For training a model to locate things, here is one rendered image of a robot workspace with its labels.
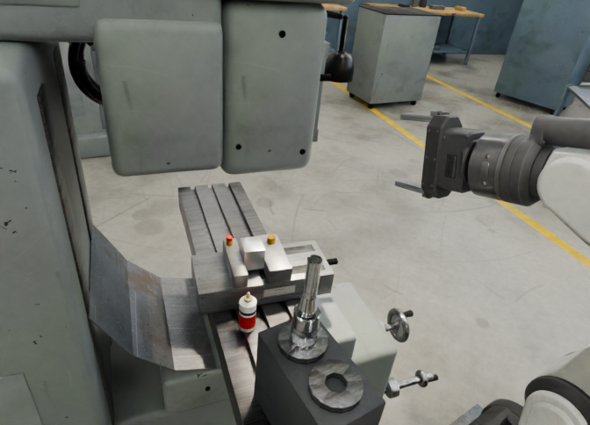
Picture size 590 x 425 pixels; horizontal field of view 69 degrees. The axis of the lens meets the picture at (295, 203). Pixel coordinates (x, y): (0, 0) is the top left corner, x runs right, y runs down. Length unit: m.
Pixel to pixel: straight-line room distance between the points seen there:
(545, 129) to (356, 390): 0.47
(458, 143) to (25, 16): 0.61
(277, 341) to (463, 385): 1.63
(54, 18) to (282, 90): 0.36
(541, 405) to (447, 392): 1.33
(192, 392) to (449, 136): 0.82
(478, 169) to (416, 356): 1.83
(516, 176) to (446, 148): 0.11
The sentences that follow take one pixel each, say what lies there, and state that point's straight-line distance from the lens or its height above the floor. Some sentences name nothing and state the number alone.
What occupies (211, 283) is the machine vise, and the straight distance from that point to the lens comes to 1.08.
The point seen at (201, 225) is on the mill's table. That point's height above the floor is 0.92.
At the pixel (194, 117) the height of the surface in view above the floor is 1.45.
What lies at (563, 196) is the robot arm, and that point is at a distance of 0.54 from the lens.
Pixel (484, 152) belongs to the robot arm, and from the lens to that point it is 0.59.
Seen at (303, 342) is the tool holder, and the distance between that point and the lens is 0.77.
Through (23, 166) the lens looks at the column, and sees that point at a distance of 0.66.
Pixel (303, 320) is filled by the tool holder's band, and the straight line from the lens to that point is 0.73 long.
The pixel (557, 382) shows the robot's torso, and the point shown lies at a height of 1.07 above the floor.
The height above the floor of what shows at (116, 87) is 1.50.
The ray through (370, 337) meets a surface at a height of 0.72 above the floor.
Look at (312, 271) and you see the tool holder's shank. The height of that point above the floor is 1.28.
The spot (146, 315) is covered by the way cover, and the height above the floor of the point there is 0.92.
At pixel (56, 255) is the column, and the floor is 1.28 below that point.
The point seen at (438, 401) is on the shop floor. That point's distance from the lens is 2.23.
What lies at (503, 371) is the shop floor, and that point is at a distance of 2.49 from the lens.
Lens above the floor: 1.72
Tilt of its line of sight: 32 degrees down
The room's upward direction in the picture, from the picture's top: 6 degrees clockwise
